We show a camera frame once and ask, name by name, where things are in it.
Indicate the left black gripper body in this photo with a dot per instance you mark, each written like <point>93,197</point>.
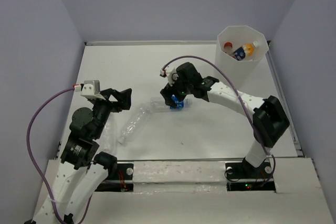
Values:
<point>103,108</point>

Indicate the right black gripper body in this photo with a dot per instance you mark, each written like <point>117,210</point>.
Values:
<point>185,87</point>

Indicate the blue label water bottle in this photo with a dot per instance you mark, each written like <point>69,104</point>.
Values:
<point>158,105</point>

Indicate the clear bottle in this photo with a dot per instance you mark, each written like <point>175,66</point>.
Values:
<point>134,124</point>

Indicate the orange juice bottle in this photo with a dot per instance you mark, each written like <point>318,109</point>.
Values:
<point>245,51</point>

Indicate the red cap small bottle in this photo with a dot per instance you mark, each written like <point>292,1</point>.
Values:
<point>228,48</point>

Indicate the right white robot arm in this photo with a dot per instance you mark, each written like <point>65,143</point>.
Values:
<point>266,116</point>

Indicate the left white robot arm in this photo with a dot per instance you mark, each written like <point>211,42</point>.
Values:
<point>82,168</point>

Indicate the white octagonal plastic bin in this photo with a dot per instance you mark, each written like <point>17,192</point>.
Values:
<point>239,71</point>

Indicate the crumpled clear plastic bag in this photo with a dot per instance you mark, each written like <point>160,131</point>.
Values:
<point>108,140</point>

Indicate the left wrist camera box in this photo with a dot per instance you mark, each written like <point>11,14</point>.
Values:
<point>90,88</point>

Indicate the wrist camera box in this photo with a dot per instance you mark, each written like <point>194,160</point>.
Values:
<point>170,74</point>
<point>90,88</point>

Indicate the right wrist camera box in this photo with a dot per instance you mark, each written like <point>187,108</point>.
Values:
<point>170,74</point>

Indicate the metal rail front edge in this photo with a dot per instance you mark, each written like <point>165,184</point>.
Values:
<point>182,160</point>

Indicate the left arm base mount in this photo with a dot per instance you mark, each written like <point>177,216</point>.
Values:
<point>121,181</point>

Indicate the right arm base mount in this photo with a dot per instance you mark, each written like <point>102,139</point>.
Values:
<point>244,179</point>

